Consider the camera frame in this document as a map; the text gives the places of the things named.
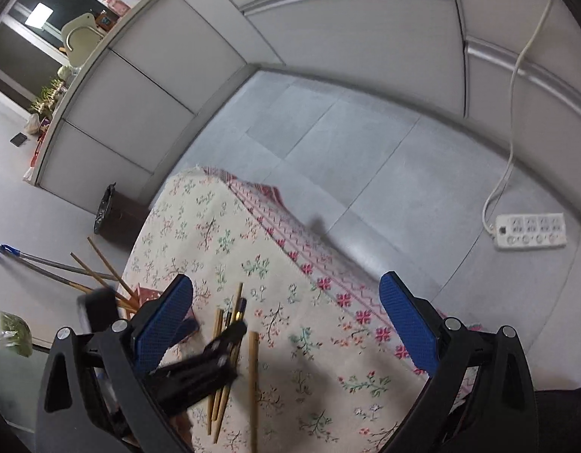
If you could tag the green cutting board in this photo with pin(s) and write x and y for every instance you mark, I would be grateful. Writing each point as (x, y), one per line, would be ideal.
(80, 37)

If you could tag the black chopstick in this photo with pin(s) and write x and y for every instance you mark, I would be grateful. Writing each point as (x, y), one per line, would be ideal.
(229, 345)

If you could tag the mop with blue clip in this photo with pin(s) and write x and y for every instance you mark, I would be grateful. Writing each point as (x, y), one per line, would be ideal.
(45, 267)

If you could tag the wooden chopstick in basket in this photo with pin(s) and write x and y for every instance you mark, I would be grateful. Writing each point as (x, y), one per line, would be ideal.
(125, 302)
(133, 297)

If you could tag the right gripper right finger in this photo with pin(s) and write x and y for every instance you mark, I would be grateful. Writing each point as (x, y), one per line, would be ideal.
(479, 396)

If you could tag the floral tablecloth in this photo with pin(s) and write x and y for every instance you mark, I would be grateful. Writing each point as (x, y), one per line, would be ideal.
(333, 373)

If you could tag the white power strip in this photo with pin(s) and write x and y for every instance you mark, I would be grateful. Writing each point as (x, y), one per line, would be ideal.
(526, 232)

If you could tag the pink plastic utensil basket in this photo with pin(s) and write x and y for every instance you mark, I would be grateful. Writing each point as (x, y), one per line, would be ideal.
(189, 324)

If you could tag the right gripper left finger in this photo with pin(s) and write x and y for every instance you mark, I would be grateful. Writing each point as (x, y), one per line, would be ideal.
(65, 425)

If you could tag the dark brown trash bin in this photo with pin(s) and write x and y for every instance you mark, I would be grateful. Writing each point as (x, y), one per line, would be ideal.
(119, 219)

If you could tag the bag of green vegetables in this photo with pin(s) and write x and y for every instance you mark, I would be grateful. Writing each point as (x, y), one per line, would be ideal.
(15, 335)

